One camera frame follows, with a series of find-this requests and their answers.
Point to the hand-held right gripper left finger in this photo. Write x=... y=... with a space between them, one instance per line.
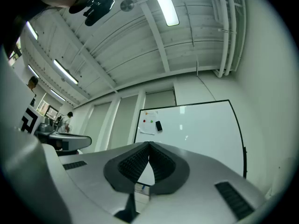
x=130 y=169

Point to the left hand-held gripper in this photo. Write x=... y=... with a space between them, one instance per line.
x=14 y=97

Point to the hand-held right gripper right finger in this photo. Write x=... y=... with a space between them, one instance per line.
x=163 y=167

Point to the black whiteboard eraser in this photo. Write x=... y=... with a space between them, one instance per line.
x=159 y=126

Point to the long ceiling light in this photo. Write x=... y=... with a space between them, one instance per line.
x=32 y=30
x=66 y=72
x=33 y=71
x=164 y=3
x=58 y=95

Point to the printed paper sheet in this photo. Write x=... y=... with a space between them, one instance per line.
x=147 y=127

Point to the curved grey desk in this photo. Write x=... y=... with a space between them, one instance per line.
x=70 y=139

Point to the person's dark clothing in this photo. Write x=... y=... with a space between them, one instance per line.
x=16 y=13

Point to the round metal ceiling disc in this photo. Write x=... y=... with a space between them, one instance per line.
x=127 y=5

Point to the white ceiling pipe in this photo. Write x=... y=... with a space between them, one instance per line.
x=222 y=31
x=231 y=31

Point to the white whiteboard with black frame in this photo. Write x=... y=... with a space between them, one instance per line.
x=198 y=129

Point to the black head-worn camera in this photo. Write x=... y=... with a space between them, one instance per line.
x=99 y=7

